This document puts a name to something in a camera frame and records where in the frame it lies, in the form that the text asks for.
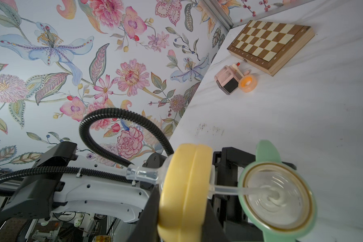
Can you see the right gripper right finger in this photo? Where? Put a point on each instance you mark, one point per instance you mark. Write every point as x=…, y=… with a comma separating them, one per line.
x=212, y=231

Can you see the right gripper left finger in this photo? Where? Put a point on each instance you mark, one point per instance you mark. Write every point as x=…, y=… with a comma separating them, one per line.
x=146, y=228

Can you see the yellow collar with nipple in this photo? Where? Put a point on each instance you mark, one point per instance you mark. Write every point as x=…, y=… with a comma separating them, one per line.
x=184, y=183

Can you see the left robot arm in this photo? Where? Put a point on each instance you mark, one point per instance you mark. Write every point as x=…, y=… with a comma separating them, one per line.
x=61, y=181

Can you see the pink black cube box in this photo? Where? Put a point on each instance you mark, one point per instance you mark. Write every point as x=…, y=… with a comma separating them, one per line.
x=228, y=78

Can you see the wooden chess board box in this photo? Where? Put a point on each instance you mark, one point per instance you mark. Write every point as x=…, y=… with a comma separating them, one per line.
x=268, y=46

